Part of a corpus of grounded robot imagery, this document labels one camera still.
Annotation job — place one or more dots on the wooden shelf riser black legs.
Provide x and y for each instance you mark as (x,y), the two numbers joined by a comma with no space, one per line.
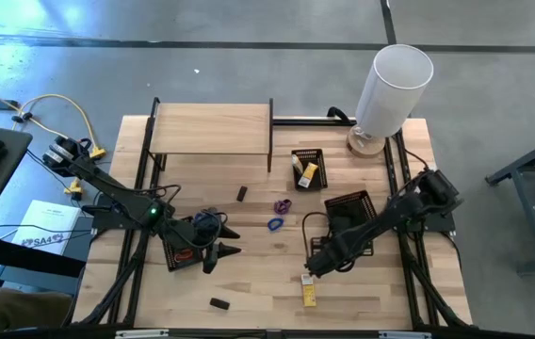
(208,128)

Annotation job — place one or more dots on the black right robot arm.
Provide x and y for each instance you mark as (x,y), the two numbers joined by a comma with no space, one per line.
(390,216)

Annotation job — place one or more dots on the yellow power plug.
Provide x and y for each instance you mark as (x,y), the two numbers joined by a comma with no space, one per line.
(97,153)
(74,188)

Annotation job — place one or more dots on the black plastic slotted basket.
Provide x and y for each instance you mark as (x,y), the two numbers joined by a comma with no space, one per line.
(192,264)
(361,202)
(321,157)

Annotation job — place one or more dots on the white printed booklet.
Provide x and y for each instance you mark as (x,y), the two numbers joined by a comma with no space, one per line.
(43,221)

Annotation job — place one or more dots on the grey metal cart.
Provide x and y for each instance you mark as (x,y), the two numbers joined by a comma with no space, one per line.
(524,216)

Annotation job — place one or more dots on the black aluminium frame rail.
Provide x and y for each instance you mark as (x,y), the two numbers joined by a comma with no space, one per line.
(305,122)
(267,333)

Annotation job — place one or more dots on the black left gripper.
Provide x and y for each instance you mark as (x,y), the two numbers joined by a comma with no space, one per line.
(192,230)

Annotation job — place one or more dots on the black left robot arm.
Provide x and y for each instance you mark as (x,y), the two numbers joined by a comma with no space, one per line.
(107,188)

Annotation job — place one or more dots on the purple coil wristband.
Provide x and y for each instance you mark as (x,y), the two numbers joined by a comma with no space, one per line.
(276,207)

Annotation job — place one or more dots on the small black block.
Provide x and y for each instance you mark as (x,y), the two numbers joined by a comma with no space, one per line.
(242,193)
(219,304)

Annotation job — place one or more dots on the white cylindrical lamp shade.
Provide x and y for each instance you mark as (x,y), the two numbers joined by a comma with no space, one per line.
(390,99)

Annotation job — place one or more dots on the black metal beam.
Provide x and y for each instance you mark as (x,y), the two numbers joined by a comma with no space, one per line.
(22,258)

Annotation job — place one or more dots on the black aluminium frame rails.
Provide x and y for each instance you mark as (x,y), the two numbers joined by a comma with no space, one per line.
(128,282)
(413,282)

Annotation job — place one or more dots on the blue coil wristband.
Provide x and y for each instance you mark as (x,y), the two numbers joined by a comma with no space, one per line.
(269,224)

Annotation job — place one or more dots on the person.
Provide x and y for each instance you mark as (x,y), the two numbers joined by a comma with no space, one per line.
(13,311)

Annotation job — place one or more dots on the black side table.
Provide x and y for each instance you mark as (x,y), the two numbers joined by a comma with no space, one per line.
(13,146)

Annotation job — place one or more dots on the round wooden lamp base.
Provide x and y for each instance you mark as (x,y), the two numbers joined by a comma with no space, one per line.
(359,146)

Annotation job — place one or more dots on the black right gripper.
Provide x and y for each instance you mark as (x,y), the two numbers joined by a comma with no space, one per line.
(331,259)

